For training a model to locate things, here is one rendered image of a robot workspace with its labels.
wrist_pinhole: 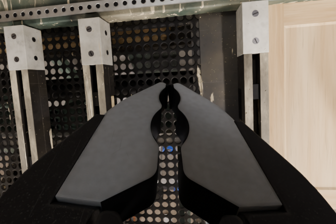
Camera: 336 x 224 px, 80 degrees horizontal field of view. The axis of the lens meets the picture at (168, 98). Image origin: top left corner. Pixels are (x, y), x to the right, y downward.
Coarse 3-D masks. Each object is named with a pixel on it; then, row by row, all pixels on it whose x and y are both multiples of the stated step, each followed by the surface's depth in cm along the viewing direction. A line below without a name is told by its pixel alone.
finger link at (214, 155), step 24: (168, 96) 13; (192, 96) 10; (192, 120) 9; (216, 120) 9; (192, 144) 7; (216, 144) 8; (240, 144) 8; (192, 168) 6; (216, 168) 7; (240, 168) 7; (192, 192) 6; (216, 192) 6; (240, 192) 6; (264, 192) 6; (216, 216) 6
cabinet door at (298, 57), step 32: (320, 0) 52; (288, 32) 54; (320, 32) 53; (288, 64) 54; (320, 64) 53; (288, 96) 55; (320, 96) 54; (288, 128) 56; (320, 128) 55; (288, 160) 57; (320, 160) 56; (320, 192) 56
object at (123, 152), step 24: (144, 96) 10; (120, 120) 8; (144, 120) 8; (96, 144) 7; (120, 144) 7; (144, 144) 7; (72, 168) 6; (96, 168) 6; (120, 168) 6; (144, 168) 6; (72, 192) 6; (96, 192) 6; (120, 192) 6; (144, 192) 6; (120, 216) 6
